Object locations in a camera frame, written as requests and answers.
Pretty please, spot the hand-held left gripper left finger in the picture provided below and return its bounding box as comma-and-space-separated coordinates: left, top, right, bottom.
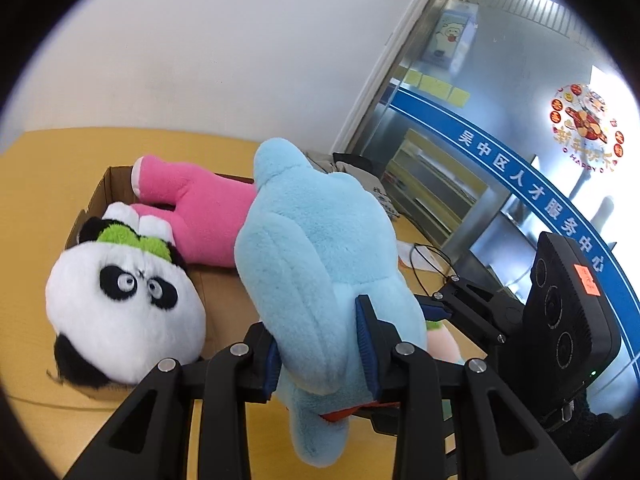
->
62, 321, 282, 480

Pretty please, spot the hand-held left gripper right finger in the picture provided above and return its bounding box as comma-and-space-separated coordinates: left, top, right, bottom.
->
355, 295, 577, 480

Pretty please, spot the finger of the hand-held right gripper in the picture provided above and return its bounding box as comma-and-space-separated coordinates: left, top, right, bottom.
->
357, 396, 401, 437
422, 274, 524, 344

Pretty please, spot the pale pink plush toy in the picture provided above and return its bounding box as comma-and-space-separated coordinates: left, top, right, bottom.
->
425, 320, 467, 367

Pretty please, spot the brown cardboard box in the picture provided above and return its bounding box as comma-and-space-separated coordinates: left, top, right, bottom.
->
46, 164, 263, 397

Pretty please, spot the light blue plush toy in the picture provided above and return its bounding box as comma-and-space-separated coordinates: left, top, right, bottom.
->
234, 137, 429, 469

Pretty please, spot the person's right forearm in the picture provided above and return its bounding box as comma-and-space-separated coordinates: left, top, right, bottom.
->
562, 394, 632, 467

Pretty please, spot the white envelope orange edge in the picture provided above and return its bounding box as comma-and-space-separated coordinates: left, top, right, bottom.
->
396, 241, 417, 272

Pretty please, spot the panda plush toy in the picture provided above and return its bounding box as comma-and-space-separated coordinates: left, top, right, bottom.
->
45, 202, 207, 393

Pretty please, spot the magenta pink plush toy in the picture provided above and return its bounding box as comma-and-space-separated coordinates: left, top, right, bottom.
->
131, 155, 259, 269

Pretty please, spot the round red window decal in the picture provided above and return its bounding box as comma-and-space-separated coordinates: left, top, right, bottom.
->
549, 82, 628, 173

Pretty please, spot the glass partition blue band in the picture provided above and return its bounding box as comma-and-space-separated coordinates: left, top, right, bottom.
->
345, 0, 640, 413

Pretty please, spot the grey folded cloth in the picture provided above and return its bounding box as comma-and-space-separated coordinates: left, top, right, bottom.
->
304, 150, 351, 176

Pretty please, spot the cartoon pig poster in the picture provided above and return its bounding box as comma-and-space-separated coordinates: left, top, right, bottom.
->
429, 2, 480, 75

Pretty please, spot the black cable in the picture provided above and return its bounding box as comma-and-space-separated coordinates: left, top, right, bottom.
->
407, 242, 457, 302

